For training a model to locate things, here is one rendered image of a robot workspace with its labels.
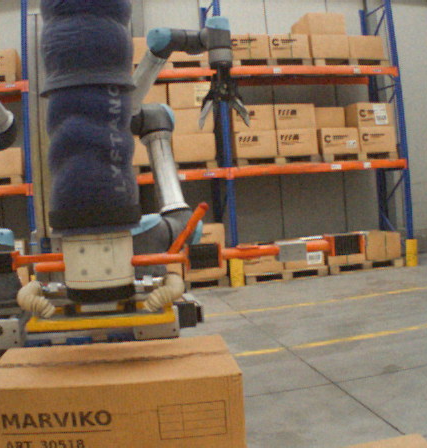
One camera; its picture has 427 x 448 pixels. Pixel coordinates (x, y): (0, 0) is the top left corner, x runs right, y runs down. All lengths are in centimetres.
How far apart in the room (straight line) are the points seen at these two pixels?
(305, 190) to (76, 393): 934
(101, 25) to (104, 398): 84
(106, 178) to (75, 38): 33
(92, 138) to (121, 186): 13
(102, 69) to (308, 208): 923
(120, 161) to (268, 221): 896
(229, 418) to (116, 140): 67
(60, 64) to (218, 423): 89
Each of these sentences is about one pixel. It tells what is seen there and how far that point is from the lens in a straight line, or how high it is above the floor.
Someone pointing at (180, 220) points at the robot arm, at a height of 124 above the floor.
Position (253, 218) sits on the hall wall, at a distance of 1035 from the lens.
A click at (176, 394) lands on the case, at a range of 142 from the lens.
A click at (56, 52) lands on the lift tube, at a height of 169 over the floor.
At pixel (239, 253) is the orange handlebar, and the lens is 155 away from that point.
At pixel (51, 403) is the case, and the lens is 144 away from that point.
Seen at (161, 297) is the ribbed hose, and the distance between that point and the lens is 146.
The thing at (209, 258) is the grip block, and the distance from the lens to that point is 154.
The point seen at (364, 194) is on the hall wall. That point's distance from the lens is 1097.
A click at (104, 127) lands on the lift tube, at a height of 150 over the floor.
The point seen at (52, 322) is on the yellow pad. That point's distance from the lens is 147.
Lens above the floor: 134
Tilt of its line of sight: 3 degrees down
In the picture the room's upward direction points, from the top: 4 degrees counter-clockwise
